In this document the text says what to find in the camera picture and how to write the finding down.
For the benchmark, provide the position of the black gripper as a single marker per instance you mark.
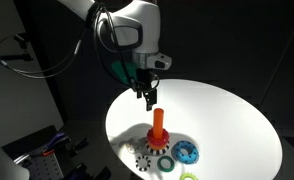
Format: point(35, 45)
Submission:
point(146, 78)

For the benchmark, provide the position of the orange stacking peg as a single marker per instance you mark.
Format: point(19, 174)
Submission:
point(158, 121)

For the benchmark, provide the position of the black spring clamp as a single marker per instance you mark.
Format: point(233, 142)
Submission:
point(79, 144)

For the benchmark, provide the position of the orange clip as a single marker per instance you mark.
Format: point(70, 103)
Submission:
point(48, 153)

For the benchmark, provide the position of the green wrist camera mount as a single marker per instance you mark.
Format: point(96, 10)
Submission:
point(120, 71)

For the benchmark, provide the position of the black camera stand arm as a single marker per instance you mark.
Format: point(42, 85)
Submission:
point(7, 58)

